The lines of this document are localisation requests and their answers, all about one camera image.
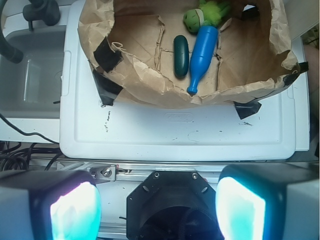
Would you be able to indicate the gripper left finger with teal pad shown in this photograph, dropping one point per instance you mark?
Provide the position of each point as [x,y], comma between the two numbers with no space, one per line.
[49,205]

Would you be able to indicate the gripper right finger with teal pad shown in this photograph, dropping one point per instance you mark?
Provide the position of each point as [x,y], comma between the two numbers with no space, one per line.
[269,202]

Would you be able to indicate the blue plastic bottle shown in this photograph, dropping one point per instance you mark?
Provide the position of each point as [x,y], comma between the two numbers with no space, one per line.
[201,56]

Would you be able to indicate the white plastic bin lid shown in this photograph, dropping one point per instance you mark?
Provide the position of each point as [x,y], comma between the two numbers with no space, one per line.
[126,131]

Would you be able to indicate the brown paper bag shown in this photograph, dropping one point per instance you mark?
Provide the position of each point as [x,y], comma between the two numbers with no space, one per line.
[131,43]

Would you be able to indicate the dark green oval case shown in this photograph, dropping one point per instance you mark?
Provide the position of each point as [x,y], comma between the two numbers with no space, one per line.
[181,56]

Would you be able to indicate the green plush toy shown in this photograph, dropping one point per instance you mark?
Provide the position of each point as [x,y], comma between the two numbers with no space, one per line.
[208,13]

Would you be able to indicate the aluminium frame rail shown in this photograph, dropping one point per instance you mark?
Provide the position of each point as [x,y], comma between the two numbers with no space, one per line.
[103,172]

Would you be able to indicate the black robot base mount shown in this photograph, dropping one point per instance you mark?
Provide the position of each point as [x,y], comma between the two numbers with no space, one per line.
[172,205]

